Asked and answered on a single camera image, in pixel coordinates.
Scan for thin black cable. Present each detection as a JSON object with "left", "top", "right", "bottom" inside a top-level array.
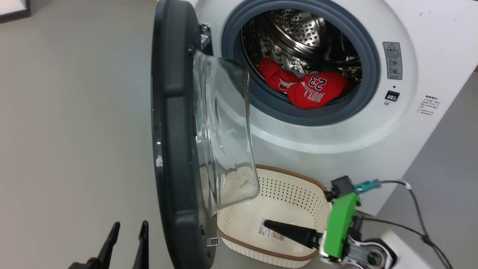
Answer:
[{"left": 357, "top": 215, "right": 428, "bottom": 239}]

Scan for black cable with teal plug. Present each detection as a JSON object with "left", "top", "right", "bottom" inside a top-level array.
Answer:
[{"left": 354, "top": 179, "right": 454, "bottom": 269}]

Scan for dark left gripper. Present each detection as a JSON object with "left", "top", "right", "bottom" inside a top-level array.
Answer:
[{"left": 68, "top": 220, "right": 149, "bottom": 269}]

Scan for dark framed white panel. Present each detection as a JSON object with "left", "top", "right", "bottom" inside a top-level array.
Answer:
[{"left": 0, "top": 0, "right": 31, "bottom": 24}]

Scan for cream perforated laundry basket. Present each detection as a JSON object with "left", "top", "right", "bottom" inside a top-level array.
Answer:
[{"left": 217, "top": 164, "right": 333, "bottom": 269}]

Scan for red basketball jersey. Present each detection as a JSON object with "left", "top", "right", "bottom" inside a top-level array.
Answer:
[{"left": 257, "top": 57, "right": 350, "bottom": 109}]

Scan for dark round glass washer door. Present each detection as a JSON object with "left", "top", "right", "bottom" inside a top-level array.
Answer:
[{"left": 150, "top": 0, "right": 261, "bottom": 269}]

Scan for white front-load washing machine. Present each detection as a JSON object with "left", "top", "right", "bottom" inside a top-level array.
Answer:
[{"left": 187, "top": 0, "right": 478, "bottom": 217}]

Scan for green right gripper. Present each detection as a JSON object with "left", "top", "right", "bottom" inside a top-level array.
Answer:
[{"left": 263, "top": 192, "right": 362, "bottom": 261}]

